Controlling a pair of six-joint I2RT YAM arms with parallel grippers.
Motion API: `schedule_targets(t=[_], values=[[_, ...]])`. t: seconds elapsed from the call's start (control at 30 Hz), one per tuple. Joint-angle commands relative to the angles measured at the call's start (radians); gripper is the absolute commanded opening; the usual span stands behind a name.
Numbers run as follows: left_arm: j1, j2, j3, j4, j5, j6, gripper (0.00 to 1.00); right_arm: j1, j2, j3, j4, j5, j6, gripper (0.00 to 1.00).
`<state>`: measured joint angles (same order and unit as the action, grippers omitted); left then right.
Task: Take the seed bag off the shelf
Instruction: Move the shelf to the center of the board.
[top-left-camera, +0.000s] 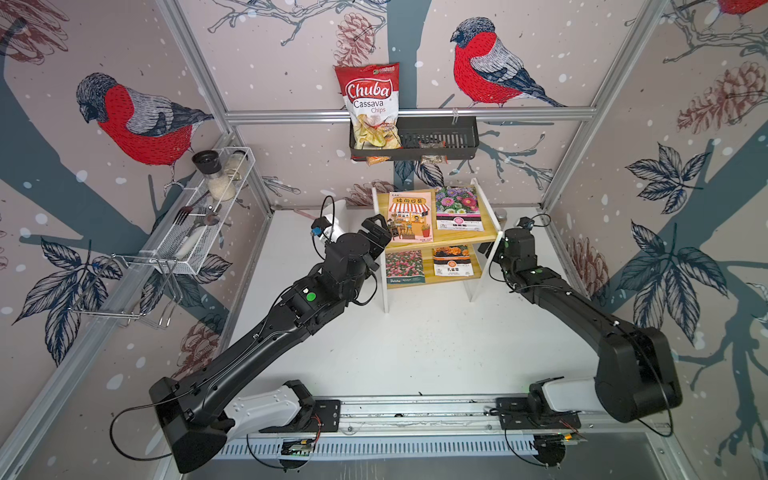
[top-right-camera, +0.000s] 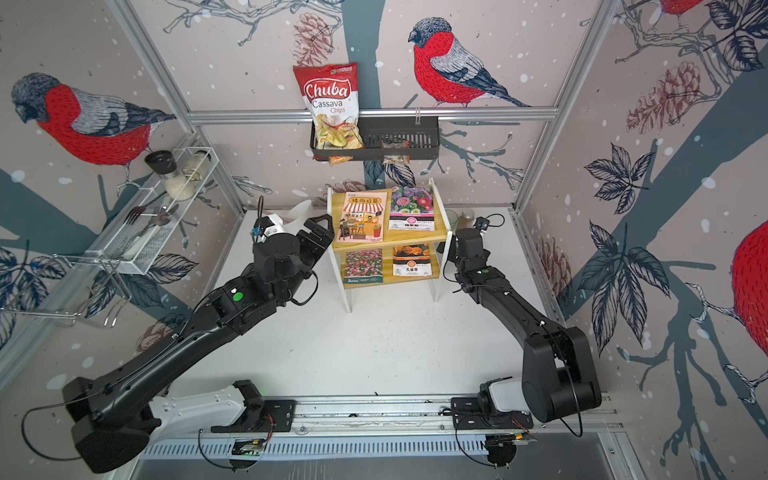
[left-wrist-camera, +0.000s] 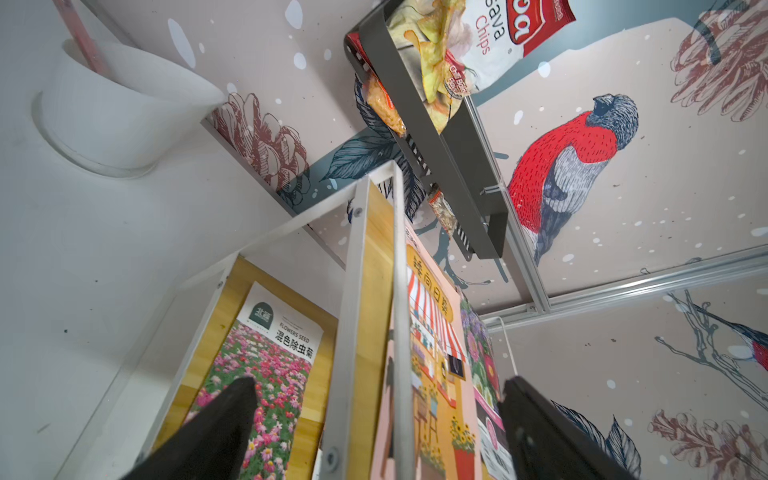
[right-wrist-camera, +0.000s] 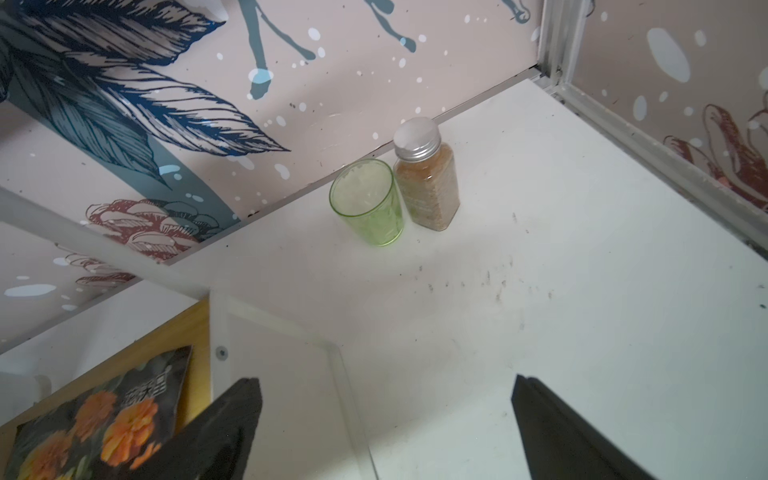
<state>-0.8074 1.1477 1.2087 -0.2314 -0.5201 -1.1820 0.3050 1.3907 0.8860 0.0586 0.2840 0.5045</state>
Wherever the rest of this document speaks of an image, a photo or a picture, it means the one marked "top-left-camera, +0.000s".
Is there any pink flower field seed bag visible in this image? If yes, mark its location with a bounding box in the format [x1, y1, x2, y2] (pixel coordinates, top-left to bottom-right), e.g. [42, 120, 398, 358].
[385, 250, 426, 285]

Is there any orange marigold seed bag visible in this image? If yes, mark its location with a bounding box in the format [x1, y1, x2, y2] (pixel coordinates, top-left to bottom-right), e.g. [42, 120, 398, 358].
[432, 245, 474, 277]

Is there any purple flower seed bag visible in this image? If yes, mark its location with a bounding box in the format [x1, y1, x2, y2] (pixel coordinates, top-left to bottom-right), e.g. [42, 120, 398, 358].
[435, 186, 484, 232]

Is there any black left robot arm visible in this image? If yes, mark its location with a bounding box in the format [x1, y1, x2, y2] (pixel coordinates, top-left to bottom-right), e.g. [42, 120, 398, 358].
[149, 214, 391, 474]

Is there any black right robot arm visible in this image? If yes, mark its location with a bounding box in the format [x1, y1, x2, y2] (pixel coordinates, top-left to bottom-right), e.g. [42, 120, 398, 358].
[491, 227, 683, 428]

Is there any white wooden two-tier shelf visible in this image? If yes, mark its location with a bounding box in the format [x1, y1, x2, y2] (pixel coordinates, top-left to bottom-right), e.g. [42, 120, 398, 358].
[372, 178, 503, 313]

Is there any red Chuba cassava chips bag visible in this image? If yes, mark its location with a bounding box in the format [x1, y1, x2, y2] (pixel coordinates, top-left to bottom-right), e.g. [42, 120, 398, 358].
[334, 63, 402, 150]

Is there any black hanging basket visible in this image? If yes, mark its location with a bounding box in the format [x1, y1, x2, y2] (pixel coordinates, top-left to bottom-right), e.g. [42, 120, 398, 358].
[349, 117, 479, 162]

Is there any black lid spice jar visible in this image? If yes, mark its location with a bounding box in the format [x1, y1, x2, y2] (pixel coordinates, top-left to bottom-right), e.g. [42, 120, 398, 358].
[192, 150, 236, 202]

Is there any metal spoon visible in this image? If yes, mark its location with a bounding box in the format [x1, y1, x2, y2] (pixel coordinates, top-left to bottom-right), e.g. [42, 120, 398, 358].
[175, 213, 219, 259]

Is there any metal fork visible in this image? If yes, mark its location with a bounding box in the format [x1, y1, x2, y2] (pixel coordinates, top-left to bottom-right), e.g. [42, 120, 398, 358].
[173, 191, 210, 225]

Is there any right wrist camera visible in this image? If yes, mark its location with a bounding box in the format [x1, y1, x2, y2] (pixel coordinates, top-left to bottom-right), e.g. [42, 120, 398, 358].
[517, 217, 535, 231]

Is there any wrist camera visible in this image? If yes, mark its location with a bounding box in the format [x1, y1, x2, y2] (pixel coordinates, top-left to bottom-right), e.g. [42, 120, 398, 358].
[517, 217, 535, 231]
[311, 216, 333, 237]

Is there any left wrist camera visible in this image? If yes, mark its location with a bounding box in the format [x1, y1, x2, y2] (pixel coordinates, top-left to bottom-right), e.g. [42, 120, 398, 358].
[311, 216, 333, 237]

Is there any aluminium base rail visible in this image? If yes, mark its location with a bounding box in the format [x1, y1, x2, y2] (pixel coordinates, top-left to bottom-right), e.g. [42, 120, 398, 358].
[216, 394, 672, 465]

